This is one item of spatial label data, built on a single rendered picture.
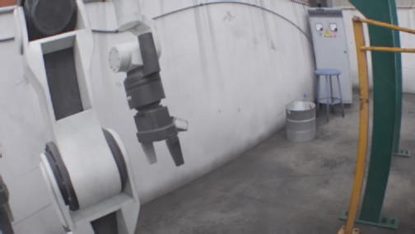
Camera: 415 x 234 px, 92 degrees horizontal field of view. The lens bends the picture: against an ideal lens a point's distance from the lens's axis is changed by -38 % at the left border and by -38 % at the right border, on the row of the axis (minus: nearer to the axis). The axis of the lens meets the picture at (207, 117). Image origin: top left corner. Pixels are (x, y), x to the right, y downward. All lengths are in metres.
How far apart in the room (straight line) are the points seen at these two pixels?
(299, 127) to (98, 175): 1.83
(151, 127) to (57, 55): 0.28
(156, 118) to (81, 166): 0.24
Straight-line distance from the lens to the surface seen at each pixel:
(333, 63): 3.03
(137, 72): 0.64
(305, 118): 2.15
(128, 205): 0.58
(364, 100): 0.94
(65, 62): 0.57
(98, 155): 0.50
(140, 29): 0.71
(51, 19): 0.58
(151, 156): 0.72
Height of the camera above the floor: 0.80
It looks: 15 degrees down
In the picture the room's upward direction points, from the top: 8 degrees counter-clockwise
